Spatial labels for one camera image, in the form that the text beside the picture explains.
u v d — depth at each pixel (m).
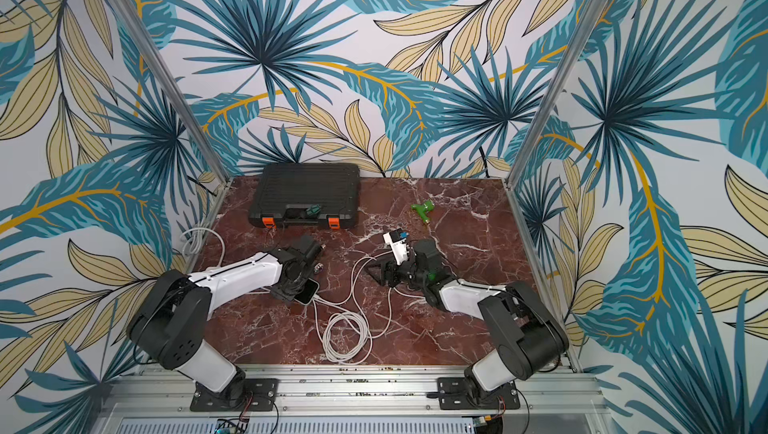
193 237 1.01
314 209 0.98
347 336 0.83
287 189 1.11
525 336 0.45
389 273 0.76
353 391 0.75
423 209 1.10
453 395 0.73
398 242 0.78
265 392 0.73
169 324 0.44
